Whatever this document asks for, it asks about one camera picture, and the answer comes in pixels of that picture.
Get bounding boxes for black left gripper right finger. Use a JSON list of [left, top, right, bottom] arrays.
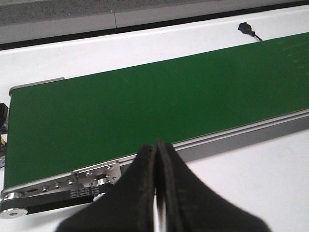
[[155, 141, 270, 232]]

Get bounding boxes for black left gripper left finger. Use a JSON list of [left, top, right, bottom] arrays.
[[57, 145, 155, 232]]

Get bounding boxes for black conveyor drive belt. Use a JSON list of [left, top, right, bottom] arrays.
[[0, 183, 113, 219]]

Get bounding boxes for green conveyor belt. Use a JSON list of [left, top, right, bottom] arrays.
[[4, 33, 309, 188]]

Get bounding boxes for black push button base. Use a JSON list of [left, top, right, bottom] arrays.
[[0, 103, 9, 134]]

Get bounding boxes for small black sensor connector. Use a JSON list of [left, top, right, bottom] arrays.
[[238, 22, 262, 41]]

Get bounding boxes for grey granite slab left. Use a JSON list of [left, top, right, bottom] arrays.
[[0, 0, 309, 25]]

